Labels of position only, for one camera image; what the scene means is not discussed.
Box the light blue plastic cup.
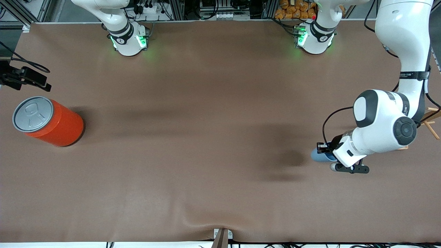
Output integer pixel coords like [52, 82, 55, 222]
[311, 148, 338, 163]

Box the brown strut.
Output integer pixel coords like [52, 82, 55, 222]
[211, 229, 228, 248]

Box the black electronics box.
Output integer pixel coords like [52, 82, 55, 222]
[200, 0, 252, 11]

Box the white power strip with plugs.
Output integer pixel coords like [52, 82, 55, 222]
[135, 3, 163, 15]

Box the pile of orange packs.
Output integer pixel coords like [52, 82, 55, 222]
[275, 0, 317, 20]

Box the wooden mug tree rack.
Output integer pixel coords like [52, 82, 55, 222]
[396, 107, 441, 151]

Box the silver metal bracket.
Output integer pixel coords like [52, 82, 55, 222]
[214, 228, 233, 240]

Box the aluminium frame rack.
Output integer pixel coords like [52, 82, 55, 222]
[7, 0, 359, 24]

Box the brown table cover mat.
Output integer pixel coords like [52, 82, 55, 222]
[0, 20, 441, 243]

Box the orange can with silver lid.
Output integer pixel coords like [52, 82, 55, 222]
[12, 96, 84, 147]

